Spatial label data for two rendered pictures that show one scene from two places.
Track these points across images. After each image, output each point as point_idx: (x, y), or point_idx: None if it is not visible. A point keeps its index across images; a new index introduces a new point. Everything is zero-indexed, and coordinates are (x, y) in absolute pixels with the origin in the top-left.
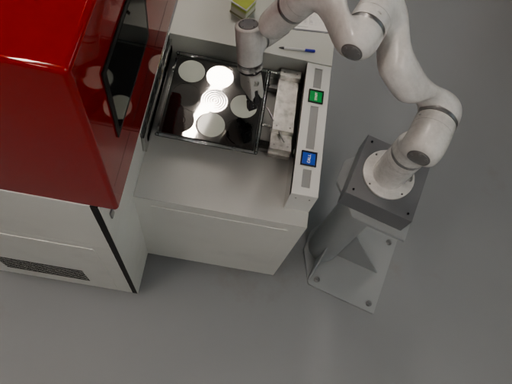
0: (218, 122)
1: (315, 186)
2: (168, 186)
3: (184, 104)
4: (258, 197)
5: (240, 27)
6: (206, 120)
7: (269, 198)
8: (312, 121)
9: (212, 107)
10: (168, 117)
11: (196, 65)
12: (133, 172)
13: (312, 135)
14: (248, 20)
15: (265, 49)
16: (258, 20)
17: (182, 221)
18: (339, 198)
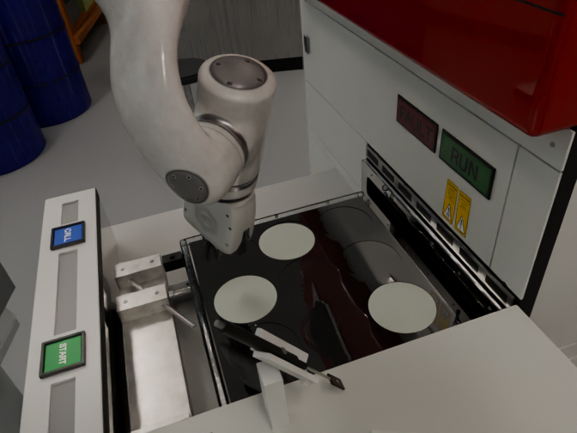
0: (276, 248)
1: (51, 209)
2: (302, 192)
3: (359, 246)
4: (161, 235)
5: (252, 59)
6: (298, 241)
7: (143, 241)
8: (69, 301)
9: (305, 265)
10: (364, 217)
11: (403, 322)
12: (343, 143)
13: (64, 277)
14: (246, 82)
15: (251, 405)
16: (216, 88)
17: None
18: (10, 284)
